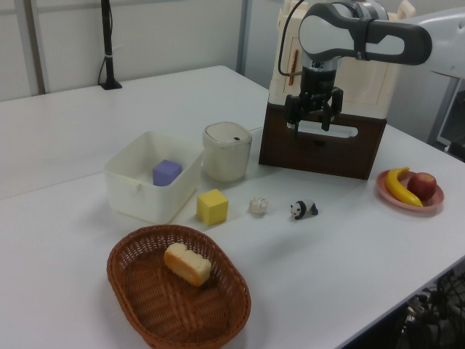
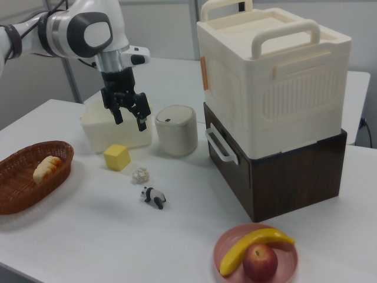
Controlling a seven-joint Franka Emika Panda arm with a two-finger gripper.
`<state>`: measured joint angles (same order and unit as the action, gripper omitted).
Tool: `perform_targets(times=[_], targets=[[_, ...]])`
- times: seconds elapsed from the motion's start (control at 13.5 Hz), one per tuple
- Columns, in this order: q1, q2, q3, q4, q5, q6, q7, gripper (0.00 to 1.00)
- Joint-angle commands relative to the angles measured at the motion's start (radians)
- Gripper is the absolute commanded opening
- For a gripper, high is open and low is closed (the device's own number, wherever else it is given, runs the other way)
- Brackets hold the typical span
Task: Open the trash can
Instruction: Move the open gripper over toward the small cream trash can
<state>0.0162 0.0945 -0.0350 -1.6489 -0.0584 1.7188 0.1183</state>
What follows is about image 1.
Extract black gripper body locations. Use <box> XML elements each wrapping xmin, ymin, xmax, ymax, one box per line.
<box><xmin>299</xmin><ymin>66</ymin><xmax>338</xmax><ymax>110</ymax></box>

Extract yellow toy banana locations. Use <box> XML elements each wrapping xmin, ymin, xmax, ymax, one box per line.
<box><xmin>384</xmin><ymin>167</ymin><xmax>424</xmax><ymax>208</ymax></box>

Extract yellow foam cube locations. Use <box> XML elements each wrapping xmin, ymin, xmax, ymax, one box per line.
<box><xmin>196</xmin><ymin>188</ymin><xmax>230</xmax><ymax>225</ymax></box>

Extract red toy apple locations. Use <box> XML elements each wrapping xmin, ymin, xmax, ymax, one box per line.
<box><xmin>406</xmin><ymin>172</ymin><xmax>438</xmax><ymax>201</ymax></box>

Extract black pole stand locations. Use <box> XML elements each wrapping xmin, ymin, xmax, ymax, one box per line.
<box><xmin>97</xmin><ymin>0</ymin><xmax>123</xmax><ymax>91</ymax></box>

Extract brown wicker basket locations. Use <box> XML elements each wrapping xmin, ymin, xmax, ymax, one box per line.
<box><xmin>106</xmin><ymin>224</ymin><xmax>253</xmax><ymax>349</ymax></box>

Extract cream toy cabinet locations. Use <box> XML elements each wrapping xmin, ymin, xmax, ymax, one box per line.
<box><xmin>268</xmin><ymin>0</ymin><xmax>416</xmax><ymax>121</ymax></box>

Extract white crumpled paper ball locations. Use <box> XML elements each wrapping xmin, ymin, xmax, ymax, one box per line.
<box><xmin>248</xmin><ymin>197</ymin><xmax>269</xmax><ymax>217</ymax></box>

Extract purple foam cube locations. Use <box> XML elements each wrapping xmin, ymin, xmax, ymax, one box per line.
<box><xmin>152</xmin><ymin>159</ymin><xmax>183</xmax><ymax>188</ymax></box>

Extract grey metal frame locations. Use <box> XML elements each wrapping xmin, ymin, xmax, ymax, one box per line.
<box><xmin>427</xmin><ymin>71</ymin><xmax>465</xmax><ymax>163</ymax></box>

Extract white plastic storage box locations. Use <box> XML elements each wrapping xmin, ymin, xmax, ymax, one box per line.
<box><xmin>103</xmin><ymin>131</ymin><xmax>204</xmax><ymax>225</ymax></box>

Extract white cylindrical cup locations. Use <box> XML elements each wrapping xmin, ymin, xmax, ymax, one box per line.
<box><xmin>202</xmin><ymin>121</ymin><xmax>253</xmax><ymax>183</ymax></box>

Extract pink plate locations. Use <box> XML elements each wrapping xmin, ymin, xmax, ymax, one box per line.
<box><xmin>376</xmin><ymin>169</ymin><xmax>446</xmax><ymax>212</ymax></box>

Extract toy bread loaf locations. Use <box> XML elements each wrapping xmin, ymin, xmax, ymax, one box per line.
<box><xmin>163</xmin><ymin>242</ymin><xmax>213</xmax><ymax>289</ymax></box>

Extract black cable bundle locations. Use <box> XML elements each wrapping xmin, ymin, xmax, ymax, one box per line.
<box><xmin>399</xmin><ymin>269</ymin><xmax>465</xmax><ymax>349</ymax></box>

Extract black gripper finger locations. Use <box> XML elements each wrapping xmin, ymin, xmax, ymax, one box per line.
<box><xmin>284</xmin><ymin>92</ymin><xmax>310</xmax><ymax>140</ymax></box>
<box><xmin>319</xmin><ymin>87</ymin><xmax>344</xmax><ymax>132</ymax></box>

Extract panda figurine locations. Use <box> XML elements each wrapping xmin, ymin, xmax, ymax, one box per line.
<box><xmin>289</xmin><ymin>198</ymin><xmax>320</xmax><ymax>222</ymax></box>

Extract brown wooden box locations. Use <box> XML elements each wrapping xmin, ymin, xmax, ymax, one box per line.
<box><xmin>258</xmin><ymin>103</ymin><xmax>387</xmax><ymax>181</ymax></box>

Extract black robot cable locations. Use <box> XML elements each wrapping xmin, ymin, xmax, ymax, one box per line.
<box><xmin>277</xmin><ymin>0</ymin><xmax>304</xmax><ymax>77</ymax></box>

